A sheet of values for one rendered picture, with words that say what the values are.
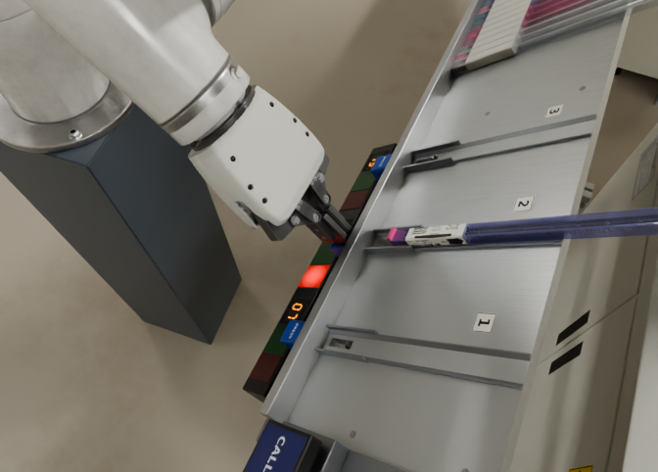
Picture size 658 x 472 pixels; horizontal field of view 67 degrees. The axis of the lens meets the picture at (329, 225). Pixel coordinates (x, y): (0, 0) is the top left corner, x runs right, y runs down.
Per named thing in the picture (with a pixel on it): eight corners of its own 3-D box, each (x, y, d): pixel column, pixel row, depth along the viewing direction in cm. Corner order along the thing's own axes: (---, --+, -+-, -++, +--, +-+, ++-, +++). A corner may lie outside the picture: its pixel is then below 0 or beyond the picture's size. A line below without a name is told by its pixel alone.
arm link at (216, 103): (200, 69, 47) (223, 93, 49) (145, 134, 43) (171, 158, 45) (248, 38, 41) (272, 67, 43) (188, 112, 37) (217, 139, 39)
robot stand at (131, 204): (143, 321, 121) (-43, 127, 60) (178, 258, 129) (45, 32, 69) (211, 345, 118) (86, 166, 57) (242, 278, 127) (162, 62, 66)
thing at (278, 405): (312, 447, 45) (258, 411, 41) (508, 12, 75) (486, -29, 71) (321, 450, 44) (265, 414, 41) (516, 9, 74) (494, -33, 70)
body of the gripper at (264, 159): (221, 81, 48) (297, 161, 54) (160, 158, 44) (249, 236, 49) (265, 56, 43) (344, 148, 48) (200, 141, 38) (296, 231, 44)
